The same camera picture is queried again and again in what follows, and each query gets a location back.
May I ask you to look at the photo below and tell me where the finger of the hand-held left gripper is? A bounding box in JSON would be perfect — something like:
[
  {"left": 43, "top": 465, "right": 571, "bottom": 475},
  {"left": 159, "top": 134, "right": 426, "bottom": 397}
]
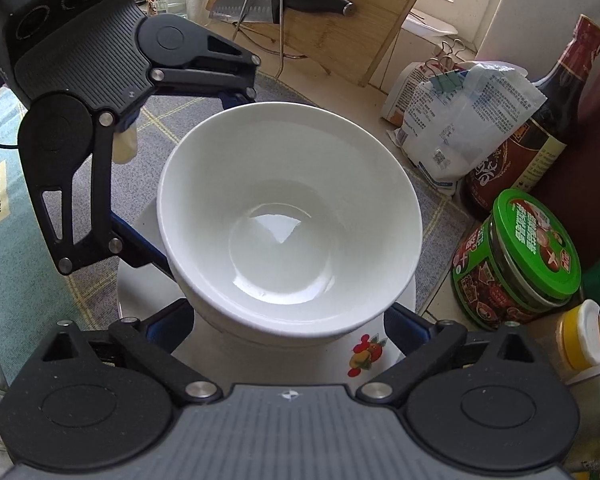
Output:
[
  {"left": 22, "top": 110, "right": 178, "bottom": 281},
  {"left": 147, "top": 30, "right": 262, "bottom": 108}
]

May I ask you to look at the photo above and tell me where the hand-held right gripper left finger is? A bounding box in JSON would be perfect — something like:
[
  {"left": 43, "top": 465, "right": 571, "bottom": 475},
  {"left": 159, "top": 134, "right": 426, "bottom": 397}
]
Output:
[{"left": 40, "top": 298, "right": 226, "bottom": 407}]

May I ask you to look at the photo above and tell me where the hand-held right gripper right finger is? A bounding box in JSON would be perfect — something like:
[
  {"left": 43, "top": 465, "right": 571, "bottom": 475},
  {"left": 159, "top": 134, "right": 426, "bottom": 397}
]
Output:
[{"left": 355, "top": 303, "right": 541, "bottom": 407}]

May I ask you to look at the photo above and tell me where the grey teal checked table cloth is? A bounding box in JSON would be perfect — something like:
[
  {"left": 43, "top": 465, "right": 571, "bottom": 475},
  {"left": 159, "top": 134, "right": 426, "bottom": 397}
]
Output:
[{"left": 0, "top": 70, "right": 473, "bottom": 376}]

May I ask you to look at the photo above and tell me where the sauce jar green lid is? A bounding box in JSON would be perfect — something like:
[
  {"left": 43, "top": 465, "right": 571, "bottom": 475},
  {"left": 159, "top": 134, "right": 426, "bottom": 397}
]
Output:
[{"left": 451, "top": 189, "right": 582, "bottom": 331}]

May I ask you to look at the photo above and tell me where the bamboo cutting board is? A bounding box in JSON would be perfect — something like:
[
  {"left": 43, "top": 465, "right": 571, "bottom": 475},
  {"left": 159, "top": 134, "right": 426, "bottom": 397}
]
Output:
[{"left": 205, "top": 0, "right": 441, "bottom": 88}]

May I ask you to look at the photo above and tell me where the white orange paper bag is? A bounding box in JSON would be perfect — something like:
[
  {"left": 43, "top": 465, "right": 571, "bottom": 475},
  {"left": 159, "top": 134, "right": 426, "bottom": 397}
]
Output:
[{"left": 380, "top": 62, "right": 431, "bottom": 126}]

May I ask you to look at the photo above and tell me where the spice jar yellow lid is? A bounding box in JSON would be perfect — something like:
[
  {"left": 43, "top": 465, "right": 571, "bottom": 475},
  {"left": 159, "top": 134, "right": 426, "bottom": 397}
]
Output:
[{"left": 527, "top": 299, "right": 600, "bottom": 386}]

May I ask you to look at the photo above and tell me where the white tray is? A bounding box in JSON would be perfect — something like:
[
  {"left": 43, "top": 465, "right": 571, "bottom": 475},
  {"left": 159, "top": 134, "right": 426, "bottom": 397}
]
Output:
[{"left": 402, "top": 7, "right": 463, "bottom": 48}]

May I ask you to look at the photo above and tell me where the white blue printed plastic bag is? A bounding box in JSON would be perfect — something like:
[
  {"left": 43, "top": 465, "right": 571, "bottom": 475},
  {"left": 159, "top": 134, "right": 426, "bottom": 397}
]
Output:
[{"left": 385, "top": 60, "right": 548, "bottom": 196}]

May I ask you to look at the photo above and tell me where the green binder clip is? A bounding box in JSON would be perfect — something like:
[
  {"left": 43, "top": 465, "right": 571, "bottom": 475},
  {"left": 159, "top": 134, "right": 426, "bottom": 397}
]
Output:
[{"left": 420, "top": 37, "right": 473, "bottom": 95}]

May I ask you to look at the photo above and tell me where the dark soy sauce bottle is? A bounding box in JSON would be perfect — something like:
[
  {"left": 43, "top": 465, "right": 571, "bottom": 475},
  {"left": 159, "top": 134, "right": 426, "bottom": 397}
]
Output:
[{"left": 460, "top": 14, "right": 600, "bottom": 221}]

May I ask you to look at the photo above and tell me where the metal wire board stand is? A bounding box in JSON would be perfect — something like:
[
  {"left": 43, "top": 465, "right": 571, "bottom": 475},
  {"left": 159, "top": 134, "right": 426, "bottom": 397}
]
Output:
[{"left": 230, "top": 0, "right": 311, "bottom": 78}]

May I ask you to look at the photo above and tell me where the kitchen knife black handle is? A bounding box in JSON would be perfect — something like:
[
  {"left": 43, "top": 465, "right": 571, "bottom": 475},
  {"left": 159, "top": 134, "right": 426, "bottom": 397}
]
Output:
[{"left": 209, "top": 0, "right": 355, "bottom": 26}]

